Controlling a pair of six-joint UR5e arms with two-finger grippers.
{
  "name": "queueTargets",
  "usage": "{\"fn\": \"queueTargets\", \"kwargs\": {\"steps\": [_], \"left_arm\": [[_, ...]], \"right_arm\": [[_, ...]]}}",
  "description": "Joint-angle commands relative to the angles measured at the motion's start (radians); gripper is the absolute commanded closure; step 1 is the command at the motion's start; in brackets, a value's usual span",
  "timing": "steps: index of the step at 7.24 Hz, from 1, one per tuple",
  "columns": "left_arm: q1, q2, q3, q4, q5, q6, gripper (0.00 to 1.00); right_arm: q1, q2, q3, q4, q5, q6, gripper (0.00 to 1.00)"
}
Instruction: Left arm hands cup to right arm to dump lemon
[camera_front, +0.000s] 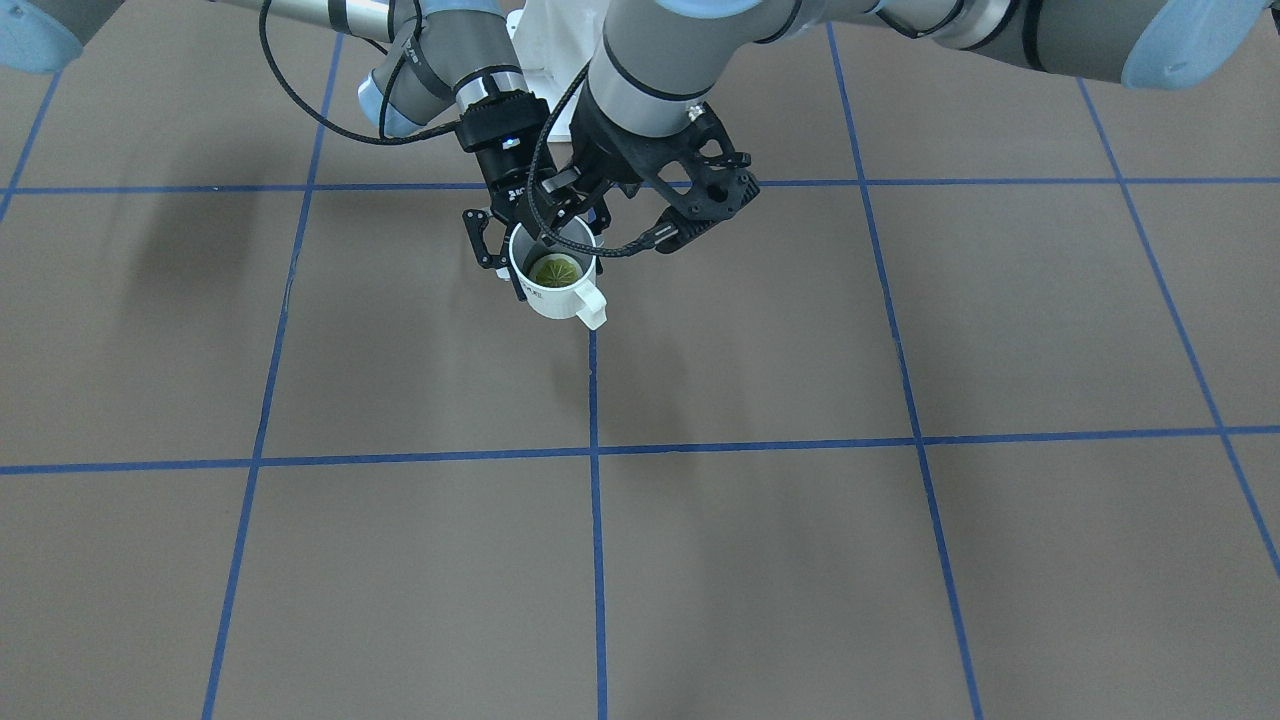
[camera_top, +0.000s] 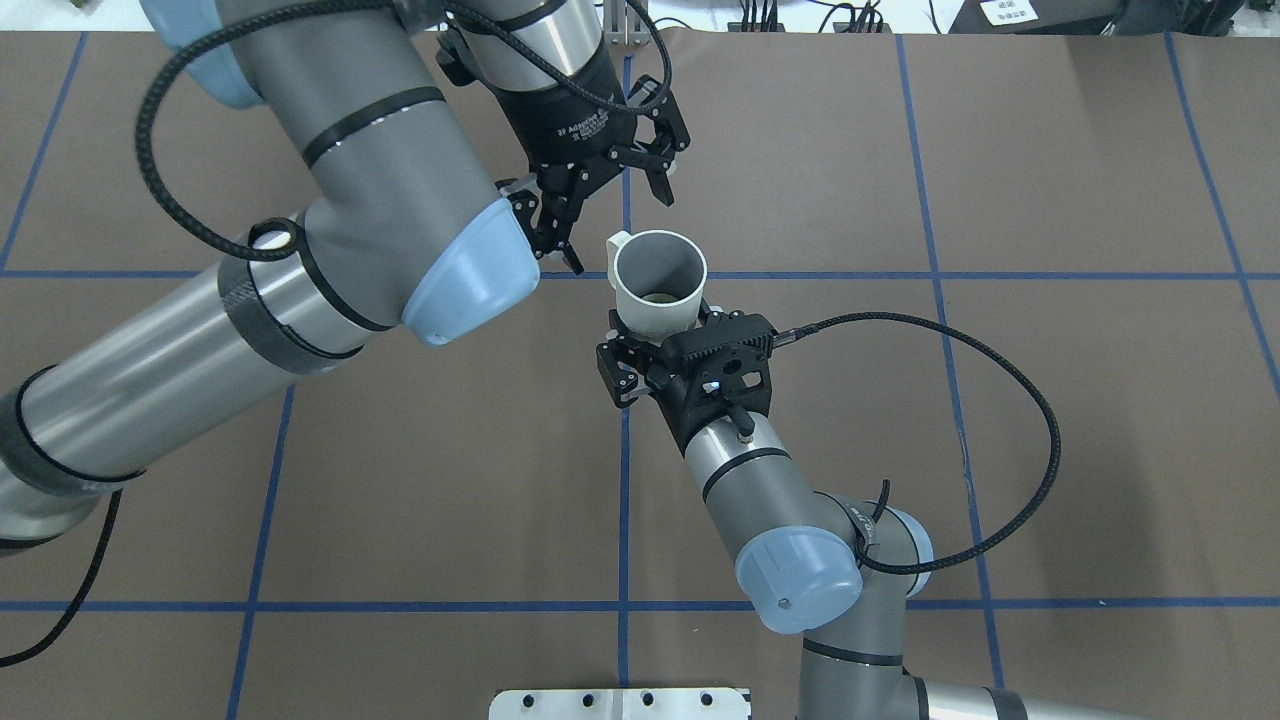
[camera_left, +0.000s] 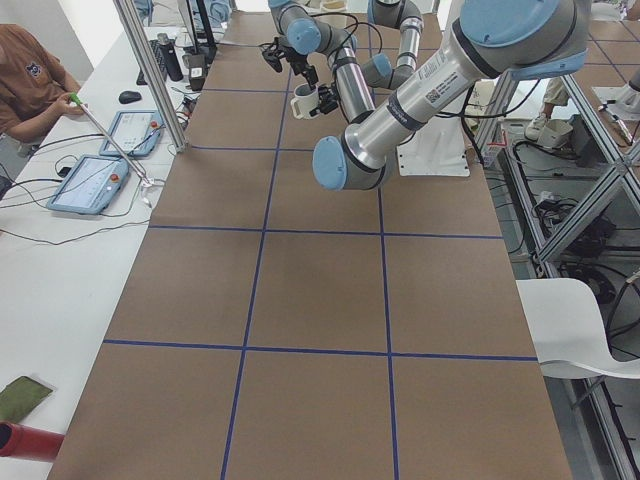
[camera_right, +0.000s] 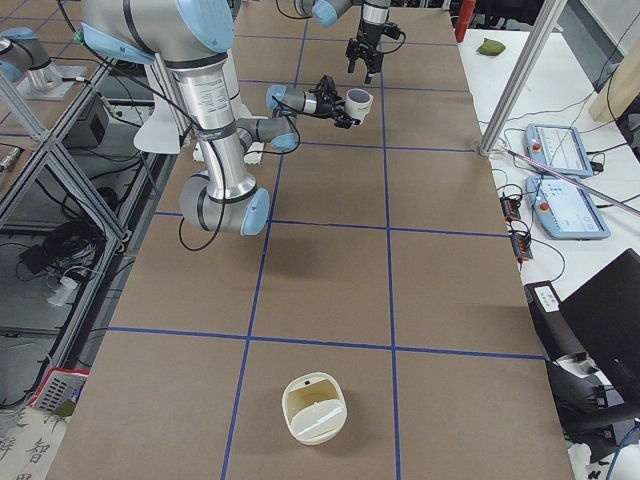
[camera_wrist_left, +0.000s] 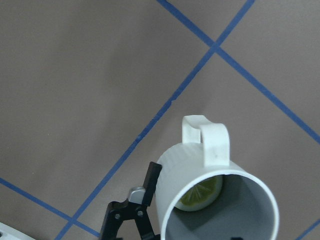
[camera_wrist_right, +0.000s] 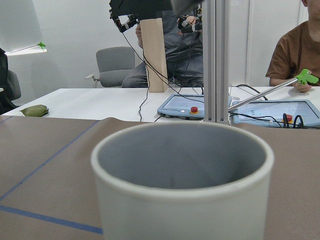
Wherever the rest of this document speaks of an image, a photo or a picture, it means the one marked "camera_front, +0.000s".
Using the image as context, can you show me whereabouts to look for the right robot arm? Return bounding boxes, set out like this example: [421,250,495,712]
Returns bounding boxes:
[243,1,549,281]

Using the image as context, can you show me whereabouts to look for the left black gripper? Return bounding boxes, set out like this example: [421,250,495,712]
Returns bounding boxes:
[527,90,640,245]

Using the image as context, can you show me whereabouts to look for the green lemon slice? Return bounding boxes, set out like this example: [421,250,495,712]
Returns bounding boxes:
[527,252,584,290]

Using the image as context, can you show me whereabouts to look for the white ribbed plastic mug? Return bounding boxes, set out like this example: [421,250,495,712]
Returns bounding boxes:
[509,225,607,331]

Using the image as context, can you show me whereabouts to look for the brown table mat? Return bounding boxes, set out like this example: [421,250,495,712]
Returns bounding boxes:
[1,1,1279,719]

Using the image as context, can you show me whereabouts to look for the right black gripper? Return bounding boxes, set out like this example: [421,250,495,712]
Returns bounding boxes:
[456,91,553,304]

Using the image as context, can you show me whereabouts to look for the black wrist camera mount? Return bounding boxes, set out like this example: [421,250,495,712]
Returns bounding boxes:
[632,102,762,254]

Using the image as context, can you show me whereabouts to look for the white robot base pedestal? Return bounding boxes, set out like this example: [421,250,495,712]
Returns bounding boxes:
[506,1,611,108]

